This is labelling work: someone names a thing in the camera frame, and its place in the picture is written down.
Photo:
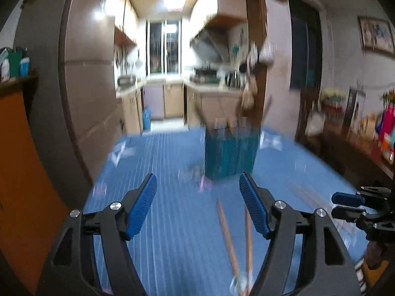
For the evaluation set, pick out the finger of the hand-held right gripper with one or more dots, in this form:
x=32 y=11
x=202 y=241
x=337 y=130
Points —
x=345 y=213
x=345 y=199

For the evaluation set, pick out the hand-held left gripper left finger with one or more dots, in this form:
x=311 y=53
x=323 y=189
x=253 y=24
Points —
x=140 y=209

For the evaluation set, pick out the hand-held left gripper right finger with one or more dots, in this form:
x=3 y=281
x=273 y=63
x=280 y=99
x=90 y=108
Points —
x=254 y=205

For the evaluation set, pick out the teal perforated utensil holder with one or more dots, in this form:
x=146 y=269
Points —
x=230 y=154

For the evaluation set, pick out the person's right forearm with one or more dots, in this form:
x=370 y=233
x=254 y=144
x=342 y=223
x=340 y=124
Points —
x=375 y=257

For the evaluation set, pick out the blue checked star tablecloth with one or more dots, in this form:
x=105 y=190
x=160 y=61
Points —
x=179 y=246

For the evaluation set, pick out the black cardboard box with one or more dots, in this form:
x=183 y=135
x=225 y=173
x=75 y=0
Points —
x=355 y=111

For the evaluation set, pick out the dark wooden chair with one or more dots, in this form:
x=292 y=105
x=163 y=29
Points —
x=307 y=117

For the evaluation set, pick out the basket of cloth items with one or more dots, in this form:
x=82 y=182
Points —
x=332 y=103

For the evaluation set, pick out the beige kitchen base cabinets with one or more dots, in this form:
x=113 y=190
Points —
x=172 y=101

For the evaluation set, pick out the orange wooden cabinet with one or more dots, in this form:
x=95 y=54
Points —
x=21 y=191

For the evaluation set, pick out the hanging bundle of bags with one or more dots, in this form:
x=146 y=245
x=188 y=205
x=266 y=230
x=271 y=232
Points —
x=250 y=83

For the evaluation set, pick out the steel electric kettle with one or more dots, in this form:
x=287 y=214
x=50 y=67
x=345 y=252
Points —
x=233 y=78

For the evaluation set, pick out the silver countertop appliance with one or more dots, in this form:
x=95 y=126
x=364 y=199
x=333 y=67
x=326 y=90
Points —
x=126 y=81

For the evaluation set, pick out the grey refrigerator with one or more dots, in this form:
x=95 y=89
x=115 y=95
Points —
x=83 y=83

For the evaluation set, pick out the white hanging plastic bag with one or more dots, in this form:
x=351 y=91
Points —
x=267 y=52

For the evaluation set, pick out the dark curtained window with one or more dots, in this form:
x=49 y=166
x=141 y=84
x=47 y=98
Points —
x=305 y=43

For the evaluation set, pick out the barred kitchen window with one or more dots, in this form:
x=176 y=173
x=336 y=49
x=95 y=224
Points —
x=163 y=47

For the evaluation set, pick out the steel range hood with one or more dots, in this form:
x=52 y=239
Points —
x=209 y=44

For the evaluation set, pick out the blue lidded jar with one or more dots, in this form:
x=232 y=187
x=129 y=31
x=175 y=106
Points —
x=24 y=67

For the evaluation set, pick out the green plastic container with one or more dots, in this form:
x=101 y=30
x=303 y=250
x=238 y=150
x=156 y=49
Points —
x=14 y=63

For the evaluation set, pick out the framed wall picture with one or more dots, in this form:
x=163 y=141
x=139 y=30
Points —
x=376 y=37

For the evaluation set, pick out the brown wooden door frame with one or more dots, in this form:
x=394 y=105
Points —
x=257 y=21

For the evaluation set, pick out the beige kitchen wall cabinets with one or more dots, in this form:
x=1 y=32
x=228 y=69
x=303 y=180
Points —
x=126 y=18

